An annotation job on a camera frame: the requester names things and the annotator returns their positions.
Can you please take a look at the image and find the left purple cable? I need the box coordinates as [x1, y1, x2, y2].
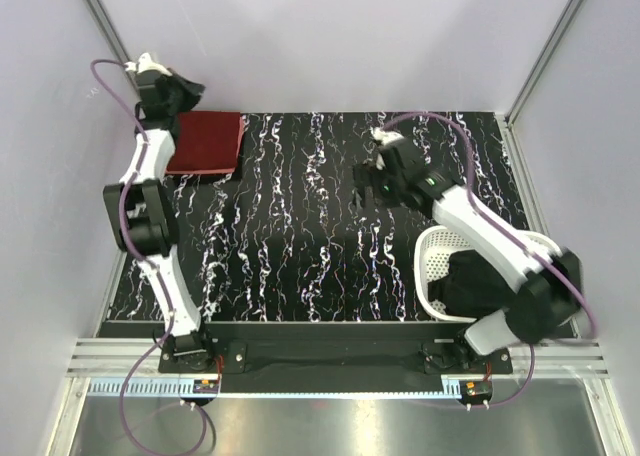
[89, 58, 219, 455]

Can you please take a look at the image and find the purple cable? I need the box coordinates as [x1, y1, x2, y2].
[89, 58, 219, 455]
[382, 111, 599, 408]

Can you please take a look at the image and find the left aluminium frame post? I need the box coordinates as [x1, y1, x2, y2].
[69, 0, 166, 132]

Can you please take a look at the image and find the white slotted cable duct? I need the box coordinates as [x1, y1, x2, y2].
[88, 377, 462, 400]

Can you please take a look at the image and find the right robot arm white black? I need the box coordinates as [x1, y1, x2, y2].
[352, 139, 585, 373]

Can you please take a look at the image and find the white plastic laundry basket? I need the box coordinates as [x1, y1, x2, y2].
[413, 225, 571, 323]

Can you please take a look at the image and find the aluminium frame post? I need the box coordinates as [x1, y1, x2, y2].
[69, 0, 166, 132]
[504, 0, 587, 127]

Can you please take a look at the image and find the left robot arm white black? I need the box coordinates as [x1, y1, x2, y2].
[103, 69, 216, 372]

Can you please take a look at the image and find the dark red t shirt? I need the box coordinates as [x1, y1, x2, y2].
[166, 110, 245, 176]

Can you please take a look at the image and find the folded pink t shirt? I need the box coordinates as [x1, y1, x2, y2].
[167, 115, 246, 178]

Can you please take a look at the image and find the right aluminium frame post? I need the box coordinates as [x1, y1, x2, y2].
[504, 0, 587, 127]

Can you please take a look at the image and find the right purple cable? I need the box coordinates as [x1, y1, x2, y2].
[382, 111, 599, 408]

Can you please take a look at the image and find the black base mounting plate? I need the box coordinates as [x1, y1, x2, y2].
[159, 322, 513, 390]

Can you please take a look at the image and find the black garment in basket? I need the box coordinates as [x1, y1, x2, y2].
[427, 250, 514, 318]

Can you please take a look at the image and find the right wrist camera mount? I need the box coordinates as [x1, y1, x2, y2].
[371, 127, 405, 170]

